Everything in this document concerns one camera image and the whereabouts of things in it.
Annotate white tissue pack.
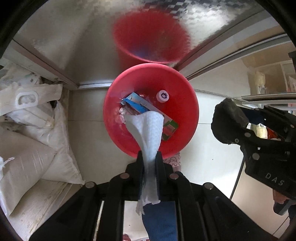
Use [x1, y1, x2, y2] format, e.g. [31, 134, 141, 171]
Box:
[123, 110, 165, 215]

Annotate blue toothbrush blister pack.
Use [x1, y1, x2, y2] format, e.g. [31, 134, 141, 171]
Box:
[118, 92, 179, 142]

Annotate grey rag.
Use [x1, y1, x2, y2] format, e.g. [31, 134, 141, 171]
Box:
[211, 98, 249, 145]

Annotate clear plastic bottle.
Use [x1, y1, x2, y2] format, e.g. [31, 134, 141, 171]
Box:
[156, 90, 170, 103]

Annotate red trash bucket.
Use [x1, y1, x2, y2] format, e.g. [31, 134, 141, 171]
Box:
[103, 63, 199, 158]

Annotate person right hand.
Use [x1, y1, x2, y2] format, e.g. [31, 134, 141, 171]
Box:
[272, 189, 296, 224]

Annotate right pink slipper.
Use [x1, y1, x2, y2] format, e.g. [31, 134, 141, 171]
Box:
[163, 152, 182, 172]

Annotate person blue trouser legs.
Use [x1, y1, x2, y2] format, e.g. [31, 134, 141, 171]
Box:
[142, 201, 178, 241]

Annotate white plastic sack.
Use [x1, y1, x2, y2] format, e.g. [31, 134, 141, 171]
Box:
[1, 63, 83, 216]

